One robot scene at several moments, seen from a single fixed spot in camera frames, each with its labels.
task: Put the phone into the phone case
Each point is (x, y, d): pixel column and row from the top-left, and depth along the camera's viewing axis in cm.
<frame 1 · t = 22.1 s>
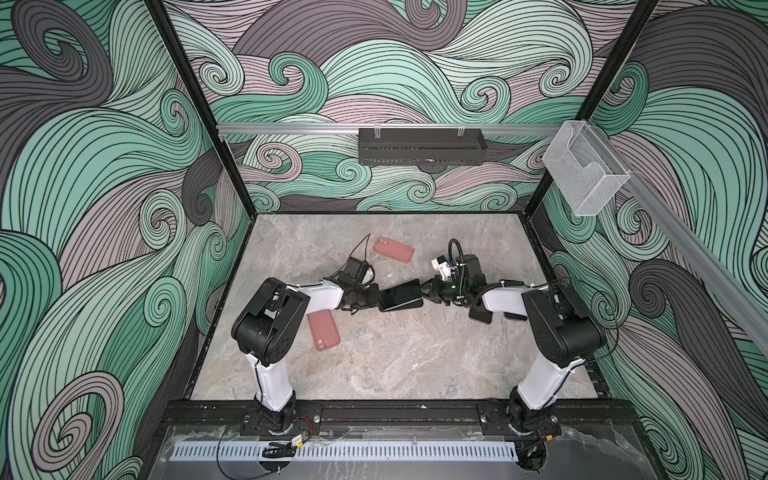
left hand: (383, 297, 94), fingers open
right hand: (416, 292, 91), fingers closed
black phone case: (411, 298, 91), point 6 cm above the table
pink phone case far: (394, 249, 113), on the table

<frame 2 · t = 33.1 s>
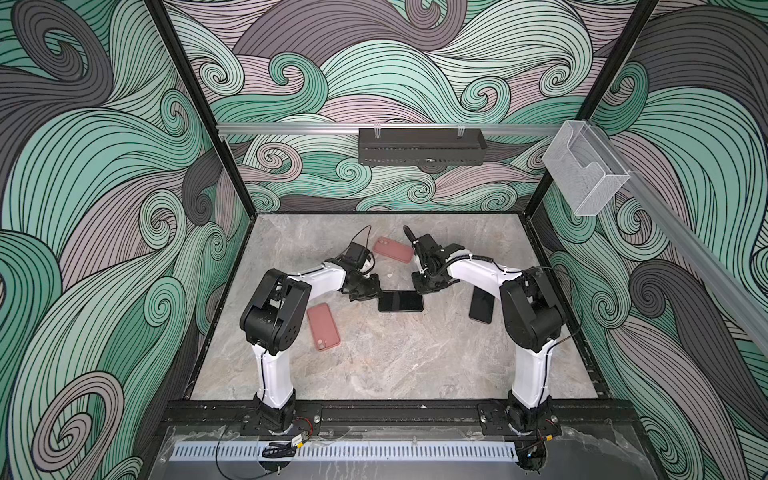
left hand: (382, 292, 95), fingers open
right hand: (421, 288, 95), fingers closed
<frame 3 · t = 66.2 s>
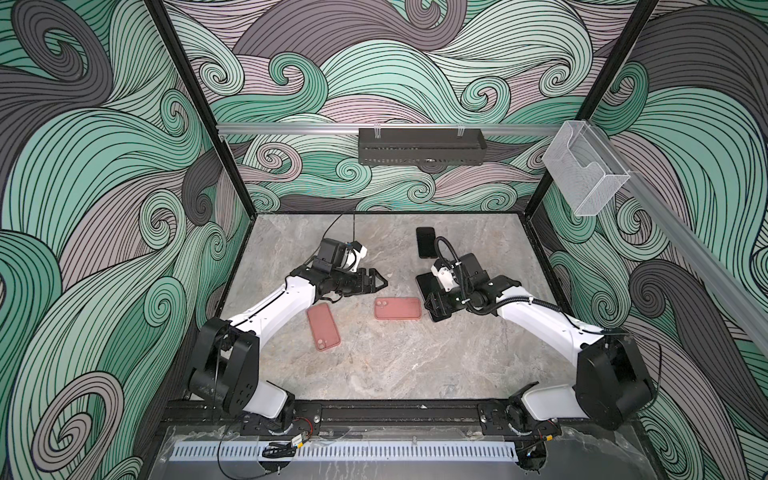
left hand: (378, 283, 83), fingers open
right hand: (436, 300, 86), fingers open
pink phone case far: (398, 308, 97), on the table
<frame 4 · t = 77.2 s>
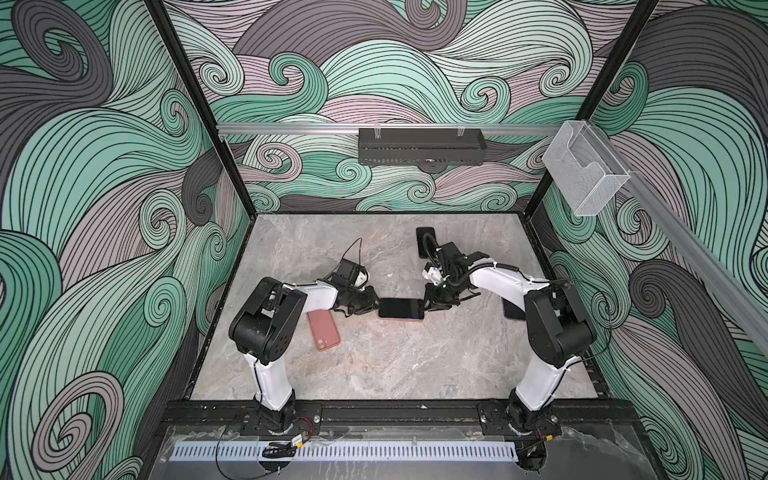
left hand: (382, 304, 93), fingers open
right hand: (425, 307, 89), fingers closed
purple-edged black smartphone: (401, 308, 94), on the table
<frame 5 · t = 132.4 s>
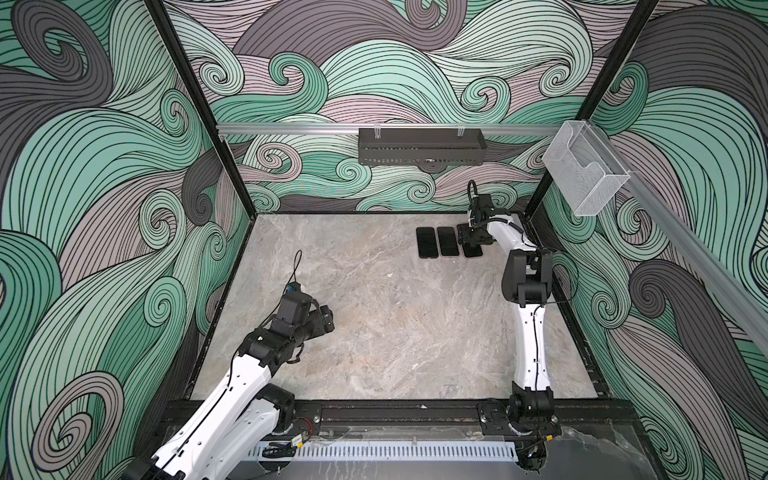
left hand: (320, 315, 80), fingers open
right hand: (472, 237, 110), fingers open
purple-edged black smartphone: (448, 242, 112), point 2 cm above the table
